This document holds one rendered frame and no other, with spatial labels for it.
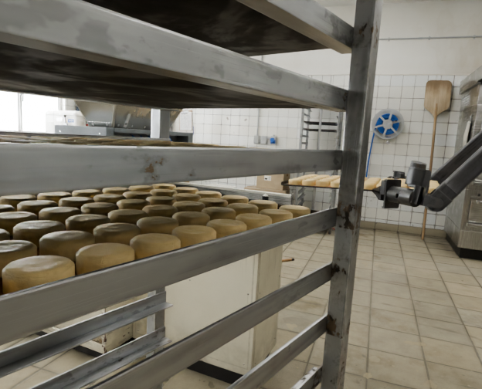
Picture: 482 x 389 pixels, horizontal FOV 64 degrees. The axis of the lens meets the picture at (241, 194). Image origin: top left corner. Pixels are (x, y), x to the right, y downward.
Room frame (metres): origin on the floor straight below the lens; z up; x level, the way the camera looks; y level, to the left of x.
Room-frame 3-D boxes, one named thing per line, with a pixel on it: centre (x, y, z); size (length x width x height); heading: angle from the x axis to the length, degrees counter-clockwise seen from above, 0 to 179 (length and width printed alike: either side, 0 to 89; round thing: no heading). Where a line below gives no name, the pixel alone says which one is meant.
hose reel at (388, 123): (5.21, -1.89, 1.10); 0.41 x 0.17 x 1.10; 71
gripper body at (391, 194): (1.31, -0.53, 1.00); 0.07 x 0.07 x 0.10; 21
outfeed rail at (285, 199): (2.31, 0.65, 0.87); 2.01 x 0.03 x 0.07; 65
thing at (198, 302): (1.92, 0.15, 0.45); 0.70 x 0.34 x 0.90; 65
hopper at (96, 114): (2.13, 0.61, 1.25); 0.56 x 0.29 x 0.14; 155
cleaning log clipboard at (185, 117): (6.27, 0.94, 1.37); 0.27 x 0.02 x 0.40; 71
